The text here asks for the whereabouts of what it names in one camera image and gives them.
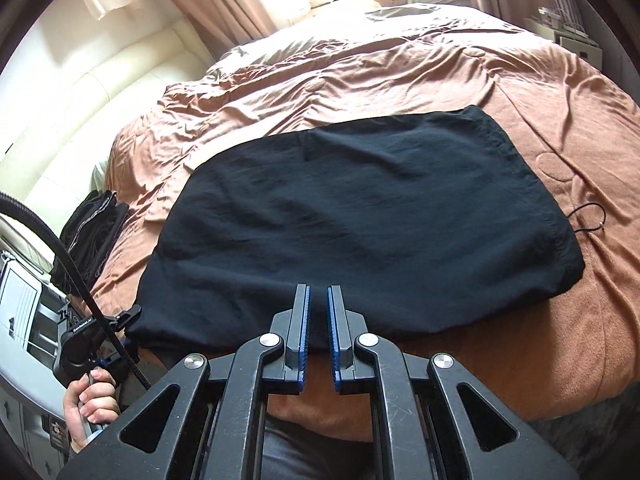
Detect brown bed cover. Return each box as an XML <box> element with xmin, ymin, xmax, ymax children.
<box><xmin>93</xmin><ymin>8</ymin><xmax>639</xmax><ymax>441</ymax></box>

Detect pink left curtain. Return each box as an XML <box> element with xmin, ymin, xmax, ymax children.
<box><xmin>171</xmin><ymin>0</ymin><xmax>278</xmax><ymax>58</ymax></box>

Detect white bedside table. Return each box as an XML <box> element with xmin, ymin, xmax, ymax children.
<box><xmin>524</xmin><ymin>0</ymin><xmax>603</xmax><ymax>70</ymax></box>

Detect black hair tie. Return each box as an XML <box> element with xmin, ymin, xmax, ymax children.
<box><xmin>566</xmin><ymin>201</ymin><xmax>608</xmax><ymax>236</ymax></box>

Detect stack of folded black clothes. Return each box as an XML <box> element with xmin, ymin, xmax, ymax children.
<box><xmin>60</xmin><ymin>190</ymin><xmax>129</xmax><ymax>290</ymax></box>

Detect cream leather headboard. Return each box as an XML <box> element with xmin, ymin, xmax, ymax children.
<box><xmin>1</xmin><ymin>18</ymin><xmax>214</xmax><ymax>233</ymax></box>

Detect person's left hand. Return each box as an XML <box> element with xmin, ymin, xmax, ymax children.
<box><xmin>63</xmin><ymin>367</ymin><xmax>120</xmax><ymax>453</ymax></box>

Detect black cable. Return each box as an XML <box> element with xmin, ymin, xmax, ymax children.
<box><xmin>0</xmin><ymin>192</ymin><xmax>152</xmax><ymax>391</ymax></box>

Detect person's dark trousers leg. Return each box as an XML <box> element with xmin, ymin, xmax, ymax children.
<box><xmin>260</xmin><ymin>416</ymin><xmax>375</xmax><ymax>480</ymax></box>

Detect black pants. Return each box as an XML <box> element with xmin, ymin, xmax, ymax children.
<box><xmin>127</xmin><ymin>106</ymin><xmax>585</xmax><ymax>353</ymax></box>

